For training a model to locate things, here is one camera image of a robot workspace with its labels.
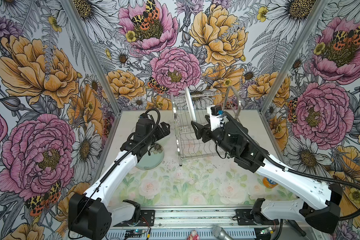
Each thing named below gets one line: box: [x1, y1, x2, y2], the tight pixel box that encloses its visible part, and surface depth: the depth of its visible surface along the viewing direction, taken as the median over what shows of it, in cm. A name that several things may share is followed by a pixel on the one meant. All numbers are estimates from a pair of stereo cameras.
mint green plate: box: [135, 142, 165, 171], surface depth 94 cm
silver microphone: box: [213, 225, 235, 240], surface depth 69 cm
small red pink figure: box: [186, 230, 200, 240], surface depth 69 cm
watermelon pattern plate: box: [185, 86, 197, 122], surface depth 66 cm
